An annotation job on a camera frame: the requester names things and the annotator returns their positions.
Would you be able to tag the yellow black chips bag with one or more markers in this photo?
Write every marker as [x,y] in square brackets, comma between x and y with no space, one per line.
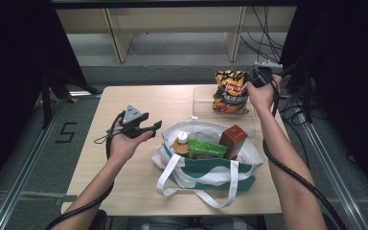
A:
[231,92]

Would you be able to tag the brown carton box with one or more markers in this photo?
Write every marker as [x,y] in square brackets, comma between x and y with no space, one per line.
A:
[233,140]

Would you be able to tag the orange juice bottle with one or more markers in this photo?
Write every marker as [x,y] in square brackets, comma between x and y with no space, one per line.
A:
[182,143]

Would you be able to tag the person's left hand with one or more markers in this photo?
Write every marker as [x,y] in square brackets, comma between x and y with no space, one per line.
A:
[123,148]

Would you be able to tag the green snack packet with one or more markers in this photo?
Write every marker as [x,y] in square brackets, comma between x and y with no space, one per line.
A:
[206,148]

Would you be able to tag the metal floor rail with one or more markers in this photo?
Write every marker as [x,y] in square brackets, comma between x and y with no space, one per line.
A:
[19,182]
[332,179]

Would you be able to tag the clear plastic tray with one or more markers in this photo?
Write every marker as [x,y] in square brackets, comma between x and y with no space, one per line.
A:
[204,105]

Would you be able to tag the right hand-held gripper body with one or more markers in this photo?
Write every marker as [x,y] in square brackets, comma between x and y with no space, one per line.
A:
[262,76]

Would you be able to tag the black chair armrest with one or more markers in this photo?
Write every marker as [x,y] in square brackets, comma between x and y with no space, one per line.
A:
[99,220]

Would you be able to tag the black curtain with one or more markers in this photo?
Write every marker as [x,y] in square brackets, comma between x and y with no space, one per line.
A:
[12,80]
[348,64]

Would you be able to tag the black metal stand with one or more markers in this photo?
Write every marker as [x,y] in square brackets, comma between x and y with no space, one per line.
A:
[46,102]
[306,96]

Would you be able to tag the beige wooden desk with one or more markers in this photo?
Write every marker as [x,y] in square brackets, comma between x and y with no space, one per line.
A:
[172,19]

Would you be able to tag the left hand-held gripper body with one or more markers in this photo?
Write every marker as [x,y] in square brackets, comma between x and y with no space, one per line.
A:
[131,119]

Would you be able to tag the person's right hand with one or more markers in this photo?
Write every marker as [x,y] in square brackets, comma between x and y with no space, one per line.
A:
[263,97]

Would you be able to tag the white green orange tote bag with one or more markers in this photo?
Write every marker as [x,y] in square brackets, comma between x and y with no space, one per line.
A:
[204,177]

